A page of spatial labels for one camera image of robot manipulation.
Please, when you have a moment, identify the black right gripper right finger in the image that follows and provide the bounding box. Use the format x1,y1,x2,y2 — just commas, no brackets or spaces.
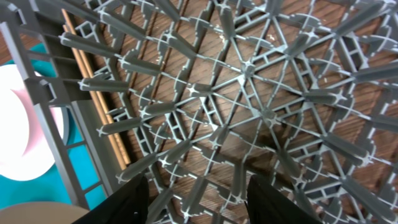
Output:
245,175,320,224

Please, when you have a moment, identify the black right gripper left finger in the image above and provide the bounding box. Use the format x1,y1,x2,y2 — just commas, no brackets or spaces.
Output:
73,174,149,224

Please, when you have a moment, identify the grey bowl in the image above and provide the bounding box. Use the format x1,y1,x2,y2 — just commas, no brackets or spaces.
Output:
1,202,89,224

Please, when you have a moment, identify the large pink plate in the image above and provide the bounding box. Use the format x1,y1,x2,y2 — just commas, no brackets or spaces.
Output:
1,64,55,181

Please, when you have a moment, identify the grey dishwasher rack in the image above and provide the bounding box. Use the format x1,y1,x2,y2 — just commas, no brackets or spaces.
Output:
1,1,397,223

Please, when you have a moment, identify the teal serving tray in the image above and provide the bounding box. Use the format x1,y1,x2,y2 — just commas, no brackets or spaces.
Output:
1,60,106,208

